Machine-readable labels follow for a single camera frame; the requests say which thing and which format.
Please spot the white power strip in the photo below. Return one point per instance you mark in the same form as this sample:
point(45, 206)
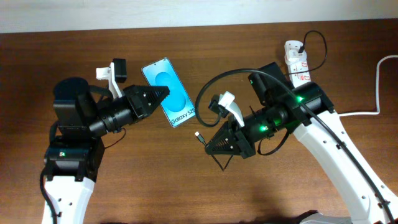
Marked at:
point(298, 72)

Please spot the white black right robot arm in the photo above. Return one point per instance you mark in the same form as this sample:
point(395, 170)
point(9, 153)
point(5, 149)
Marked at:
point(308, 114)

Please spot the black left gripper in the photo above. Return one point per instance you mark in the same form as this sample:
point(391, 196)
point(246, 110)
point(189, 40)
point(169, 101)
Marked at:
point(137, 101)

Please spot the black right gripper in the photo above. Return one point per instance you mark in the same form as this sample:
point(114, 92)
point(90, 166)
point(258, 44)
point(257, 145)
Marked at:
point(240, 144)

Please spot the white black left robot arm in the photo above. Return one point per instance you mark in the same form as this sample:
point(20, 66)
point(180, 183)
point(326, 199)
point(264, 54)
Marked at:
point(85, 114)

